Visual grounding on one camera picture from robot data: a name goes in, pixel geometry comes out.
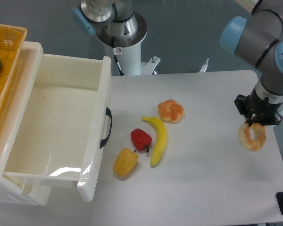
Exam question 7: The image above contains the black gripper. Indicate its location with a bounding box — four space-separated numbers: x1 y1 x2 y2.
234 94 283 127

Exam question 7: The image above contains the glazed ring donut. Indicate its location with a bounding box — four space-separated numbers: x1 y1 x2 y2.
238 123 266 152

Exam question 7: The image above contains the silver left robot arm base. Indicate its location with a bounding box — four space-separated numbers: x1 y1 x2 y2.
72 0 147 76

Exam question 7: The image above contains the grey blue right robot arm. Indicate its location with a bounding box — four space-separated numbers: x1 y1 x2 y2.
220 0 283 126

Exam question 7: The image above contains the open upper white drawer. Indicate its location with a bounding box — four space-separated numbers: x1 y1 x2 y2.
4 54 111 202

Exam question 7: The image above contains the white drawer cabinet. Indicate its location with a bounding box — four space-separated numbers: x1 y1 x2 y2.
0 41 51 205

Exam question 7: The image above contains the knotted round bread bun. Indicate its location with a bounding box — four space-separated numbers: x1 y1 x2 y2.
158 99 185 124

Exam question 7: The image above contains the yellow banana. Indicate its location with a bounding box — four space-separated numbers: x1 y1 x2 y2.
142 116 167 168

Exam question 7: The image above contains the red bell pepper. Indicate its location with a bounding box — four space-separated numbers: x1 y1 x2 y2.
130 128 152 153

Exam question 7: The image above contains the yellow bell pepper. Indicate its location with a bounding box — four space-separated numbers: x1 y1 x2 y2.
113 148 139 177

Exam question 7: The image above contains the orange woven basket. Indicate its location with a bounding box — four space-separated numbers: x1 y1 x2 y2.
0 24 27 114

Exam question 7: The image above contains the white table clamp bracket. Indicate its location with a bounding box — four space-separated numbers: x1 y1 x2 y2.
141 56 161 75

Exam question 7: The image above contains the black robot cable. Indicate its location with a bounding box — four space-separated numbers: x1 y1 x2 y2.
111 35 125 76

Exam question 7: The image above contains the dark drawer handle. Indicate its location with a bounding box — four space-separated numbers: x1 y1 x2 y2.
100 107 113 149

